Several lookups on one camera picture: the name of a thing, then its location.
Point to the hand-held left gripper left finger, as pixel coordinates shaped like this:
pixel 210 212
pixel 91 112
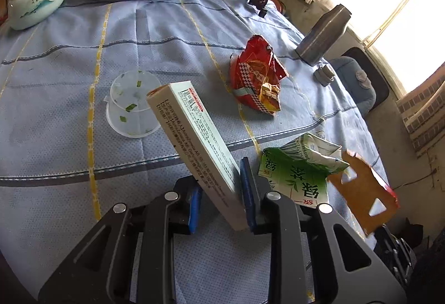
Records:
pixel 195 210

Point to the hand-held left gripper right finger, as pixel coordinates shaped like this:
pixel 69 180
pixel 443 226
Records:
pixel 248 196

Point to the green drink carton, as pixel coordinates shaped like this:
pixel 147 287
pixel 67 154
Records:
pixel 292 178

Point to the long white cardboard box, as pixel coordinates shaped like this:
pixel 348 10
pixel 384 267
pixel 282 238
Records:
pixel 198 137

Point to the brown cardboard cup carrier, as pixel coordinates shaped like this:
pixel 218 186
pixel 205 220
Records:
pixel 365 192

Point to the clear plastic cup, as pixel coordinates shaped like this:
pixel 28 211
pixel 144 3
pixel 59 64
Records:
pixel 132 116

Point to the red snack bag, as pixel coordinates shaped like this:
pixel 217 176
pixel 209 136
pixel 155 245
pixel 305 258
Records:
pixel 253 71

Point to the blue striped tablecloth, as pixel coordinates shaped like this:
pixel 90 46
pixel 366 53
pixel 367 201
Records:
pixel 69 151

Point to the steel flask cap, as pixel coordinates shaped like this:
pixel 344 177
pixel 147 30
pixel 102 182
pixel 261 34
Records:
pixel 324 75

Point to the black chair with blue cushion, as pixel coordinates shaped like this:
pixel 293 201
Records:
pixel 358 81

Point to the steel vacuum flask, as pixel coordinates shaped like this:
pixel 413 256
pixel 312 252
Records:
pixel 323 36

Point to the bright window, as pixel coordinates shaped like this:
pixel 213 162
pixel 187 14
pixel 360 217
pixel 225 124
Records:
pixel 393 11

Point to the pale green ceramic jar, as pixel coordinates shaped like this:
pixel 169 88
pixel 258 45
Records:
pixel 34 1

